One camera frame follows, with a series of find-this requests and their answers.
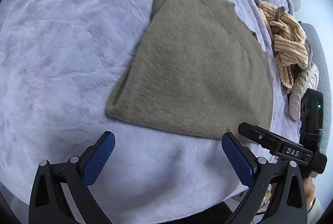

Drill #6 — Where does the olive knitted sweater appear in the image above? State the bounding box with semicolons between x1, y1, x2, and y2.
106;0;273;139

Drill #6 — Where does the person's right hand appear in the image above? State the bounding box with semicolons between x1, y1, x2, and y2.
303;177;316;211

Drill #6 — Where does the cream patterned cushion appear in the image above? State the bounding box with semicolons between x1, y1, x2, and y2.
289;63;319;121

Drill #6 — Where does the cream striped garment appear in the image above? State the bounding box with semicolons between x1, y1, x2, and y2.
258;1;310;90

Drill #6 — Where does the grey brown knotted garment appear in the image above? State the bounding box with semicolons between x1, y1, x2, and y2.
271;6;286;34

